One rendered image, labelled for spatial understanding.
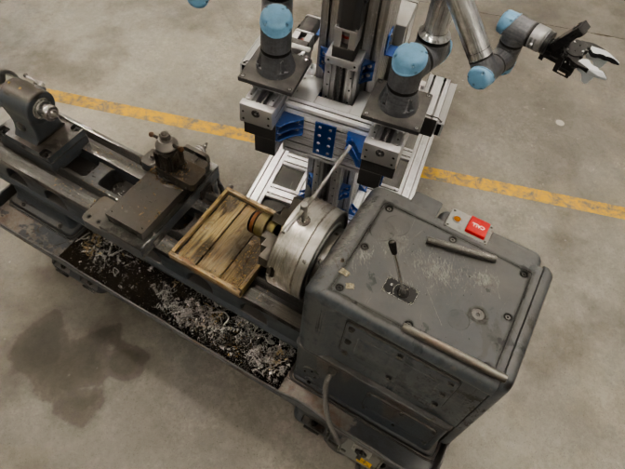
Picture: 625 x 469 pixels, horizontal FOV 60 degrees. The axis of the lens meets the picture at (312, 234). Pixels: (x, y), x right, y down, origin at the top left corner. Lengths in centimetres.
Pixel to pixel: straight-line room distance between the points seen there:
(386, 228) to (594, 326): 188
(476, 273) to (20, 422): 209
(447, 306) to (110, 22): 365
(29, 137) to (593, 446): 279
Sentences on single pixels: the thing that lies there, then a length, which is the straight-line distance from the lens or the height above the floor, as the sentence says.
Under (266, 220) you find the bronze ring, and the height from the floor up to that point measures 112.
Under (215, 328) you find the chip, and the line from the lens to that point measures 212.
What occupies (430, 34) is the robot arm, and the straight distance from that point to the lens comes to 201.
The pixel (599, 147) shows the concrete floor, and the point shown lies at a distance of 416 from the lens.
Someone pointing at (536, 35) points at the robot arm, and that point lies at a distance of 184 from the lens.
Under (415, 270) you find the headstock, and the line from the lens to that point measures 153.
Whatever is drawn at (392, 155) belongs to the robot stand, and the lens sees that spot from 200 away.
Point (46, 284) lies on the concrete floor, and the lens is 311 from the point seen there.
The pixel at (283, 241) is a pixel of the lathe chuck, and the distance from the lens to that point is 159.
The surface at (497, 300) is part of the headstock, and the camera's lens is 156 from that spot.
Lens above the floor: 253
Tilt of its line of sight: 55 degrees down
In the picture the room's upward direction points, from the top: 7 degrees clockwise
